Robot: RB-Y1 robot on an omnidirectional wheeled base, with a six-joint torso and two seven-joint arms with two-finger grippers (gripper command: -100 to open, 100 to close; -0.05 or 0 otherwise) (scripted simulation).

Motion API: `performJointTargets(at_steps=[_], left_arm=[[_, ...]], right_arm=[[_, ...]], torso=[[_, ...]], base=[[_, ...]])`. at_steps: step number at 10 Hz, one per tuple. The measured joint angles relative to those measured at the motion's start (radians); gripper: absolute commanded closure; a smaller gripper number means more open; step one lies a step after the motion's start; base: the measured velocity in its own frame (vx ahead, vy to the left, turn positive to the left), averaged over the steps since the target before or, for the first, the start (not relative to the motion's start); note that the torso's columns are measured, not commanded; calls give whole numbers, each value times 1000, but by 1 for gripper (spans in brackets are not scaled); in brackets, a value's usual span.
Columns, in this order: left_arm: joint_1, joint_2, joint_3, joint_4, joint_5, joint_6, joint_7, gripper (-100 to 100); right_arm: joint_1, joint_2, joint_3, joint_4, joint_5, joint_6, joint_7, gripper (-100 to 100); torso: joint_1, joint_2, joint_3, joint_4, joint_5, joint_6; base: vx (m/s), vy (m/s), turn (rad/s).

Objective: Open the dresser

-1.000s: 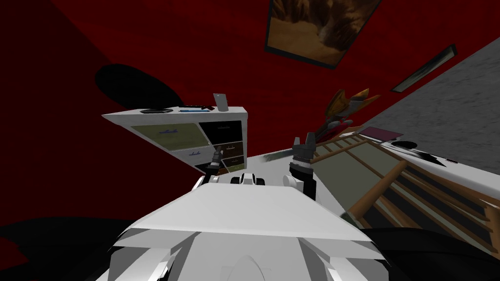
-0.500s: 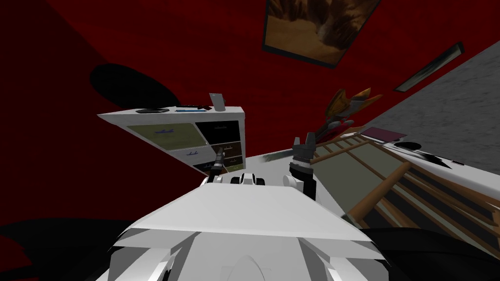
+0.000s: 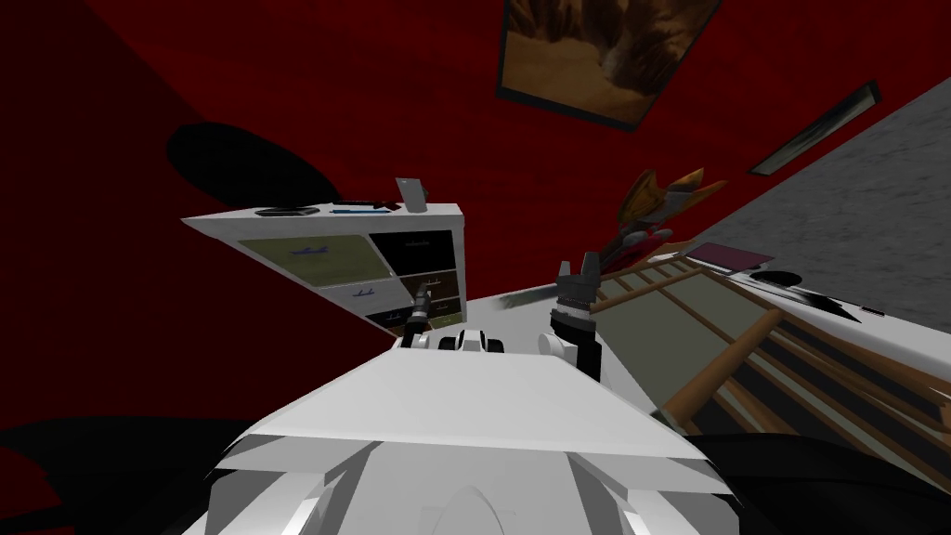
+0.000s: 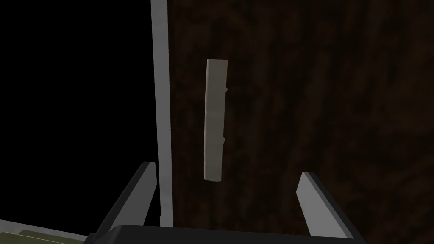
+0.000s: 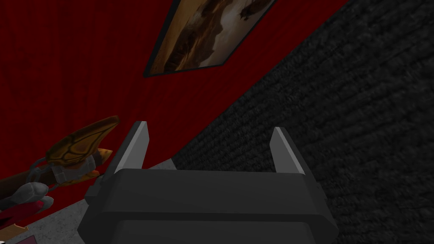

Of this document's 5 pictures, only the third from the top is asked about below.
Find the brown framed wall picture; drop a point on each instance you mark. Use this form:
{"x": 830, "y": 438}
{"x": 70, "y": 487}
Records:
{"x": 594, "y": 59}

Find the orange and red toy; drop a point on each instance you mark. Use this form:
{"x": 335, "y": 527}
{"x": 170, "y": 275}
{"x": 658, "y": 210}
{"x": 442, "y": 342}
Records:
{"x": 654, "y": 208}

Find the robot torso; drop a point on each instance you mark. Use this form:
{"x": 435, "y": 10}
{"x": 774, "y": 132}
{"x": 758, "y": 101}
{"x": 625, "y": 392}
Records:
{"x": 475, "y": 416}

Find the brown drawer front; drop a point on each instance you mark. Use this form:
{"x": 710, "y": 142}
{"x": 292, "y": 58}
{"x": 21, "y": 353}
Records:
{"x": 440, "y": 284}

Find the wooden slatted chair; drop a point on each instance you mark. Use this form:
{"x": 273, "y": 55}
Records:
{"x": 735, "y": 364}

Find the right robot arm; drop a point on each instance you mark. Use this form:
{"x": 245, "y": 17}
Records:
{"x": 573, "y": 331}

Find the white cupboard with drawers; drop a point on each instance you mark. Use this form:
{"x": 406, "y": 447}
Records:
{"x": 327, "y": 256}

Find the narrow dark framed picture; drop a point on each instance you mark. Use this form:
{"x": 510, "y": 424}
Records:
{"x": 813, "y": 130}

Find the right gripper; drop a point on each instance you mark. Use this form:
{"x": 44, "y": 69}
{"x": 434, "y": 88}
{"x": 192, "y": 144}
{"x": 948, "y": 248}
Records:
{"x": 578, "y": 288}

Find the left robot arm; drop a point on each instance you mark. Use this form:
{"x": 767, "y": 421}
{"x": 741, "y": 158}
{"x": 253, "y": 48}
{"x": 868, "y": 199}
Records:
{"x": 414, "y": 329}

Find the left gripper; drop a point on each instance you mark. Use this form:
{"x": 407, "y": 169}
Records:
{"x": 423, "y": 299}

